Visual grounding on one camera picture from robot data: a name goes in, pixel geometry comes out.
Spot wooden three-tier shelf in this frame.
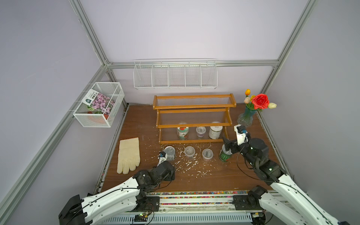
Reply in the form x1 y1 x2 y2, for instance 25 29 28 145
153 94 236 145

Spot watermelon seed can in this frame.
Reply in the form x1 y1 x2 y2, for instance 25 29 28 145
219 144 233 162

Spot silver top seed can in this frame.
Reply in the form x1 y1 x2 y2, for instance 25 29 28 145
163 146 176 161

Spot white wire wall rack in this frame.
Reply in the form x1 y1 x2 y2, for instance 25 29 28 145
133 59 218 89

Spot yellow tulip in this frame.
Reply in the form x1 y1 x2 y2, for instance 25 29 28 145
245 89 251 96

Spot clear jar dark seeds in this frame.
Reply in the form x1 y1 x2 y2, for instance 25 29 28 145
184 146 196 158

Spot white tulip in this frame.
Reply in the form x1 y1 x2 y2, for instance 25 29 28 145
268 103 277 109

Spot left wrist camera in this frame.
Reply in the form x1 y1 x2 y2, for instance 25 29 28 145
157 151 167 166

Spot white seed can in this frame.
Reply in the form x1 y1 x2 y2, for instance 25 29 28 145
209 126 223 140

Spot cream work glove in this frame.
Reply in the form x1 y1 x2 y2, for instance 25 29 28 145
117 137 141 174

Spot clear jar red label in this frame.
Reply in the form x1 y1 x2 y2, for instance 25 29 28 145
202 149 214 161

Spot purple flower seed packet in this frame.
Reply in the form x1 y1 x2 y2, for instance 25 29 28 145
81 89 115 115

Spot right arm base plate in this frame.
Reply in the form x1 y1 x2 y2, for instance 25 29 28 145
232 195 262 211

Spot blue glass vase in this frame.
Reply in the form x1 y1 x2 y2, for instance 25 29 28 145
237 107 257 127

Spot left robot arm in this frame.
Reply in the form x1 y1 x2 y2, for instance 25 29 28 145
58 161 175 225

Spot white wire basket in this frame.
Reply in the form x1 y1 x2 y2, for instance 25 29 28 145
73 82 125 128

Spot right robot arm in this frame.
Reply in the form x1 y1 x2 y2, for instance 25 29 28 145
223 138 348 225

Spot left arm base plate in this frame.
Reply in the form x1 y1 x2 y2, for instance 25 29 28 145
132 196 160 212

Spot pink tulip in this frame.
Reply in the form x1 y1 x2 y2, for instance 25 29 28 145
244 97 251 104

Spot strawberry seed can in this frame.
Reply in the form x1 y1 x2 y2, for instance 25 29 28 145
177 127 189 140

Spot red artificial rose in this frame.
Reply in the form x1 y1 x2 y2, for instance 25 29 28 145
251 94 270 110

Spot clear jar purple label right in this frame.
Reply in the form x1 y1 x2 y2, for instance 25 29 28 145
196 127 206 138

